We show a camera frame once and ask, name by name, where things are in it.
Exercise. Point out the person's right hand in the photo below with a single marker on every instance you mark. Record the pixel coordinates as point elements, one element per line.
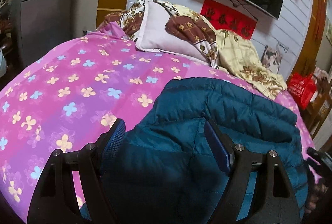
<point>315,192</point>

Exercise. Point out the white pillow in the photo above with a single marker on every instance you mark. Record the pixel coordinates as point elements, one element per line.
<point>152,36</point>

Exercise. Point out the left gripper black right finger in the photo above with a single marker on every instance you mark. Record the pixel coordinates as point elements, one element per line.
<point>273,199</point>

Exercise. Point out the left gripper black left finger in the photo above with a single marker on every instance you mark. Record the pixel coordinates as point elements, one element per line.
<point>70,187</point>

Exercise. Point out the red calligraphy banner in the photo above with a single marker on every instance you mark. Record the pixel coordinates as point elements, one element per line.
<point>224,17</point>

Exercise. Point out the red shopping bag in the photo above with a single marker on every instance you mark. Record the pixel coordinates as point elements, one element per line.
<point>302,88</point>

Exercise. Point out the grey refrigerator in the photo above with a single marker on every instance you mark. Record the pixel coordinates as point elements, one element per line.
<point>39,26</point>

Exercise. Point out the wall photo of woman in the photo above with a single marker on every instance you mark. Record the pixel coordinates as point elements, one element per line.
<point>271,59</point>

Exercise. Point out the pink floral bed sheet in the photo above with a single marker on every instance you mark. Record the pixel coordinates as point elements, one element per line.
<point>165,166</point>

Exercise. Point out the wooden shelf unit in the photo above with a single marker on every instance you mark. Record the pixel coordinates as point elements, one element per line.
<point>319,106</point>

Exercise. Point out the cream brown floral quilt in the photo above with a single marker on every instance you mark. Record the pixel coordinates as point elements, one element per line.
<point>222,48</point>

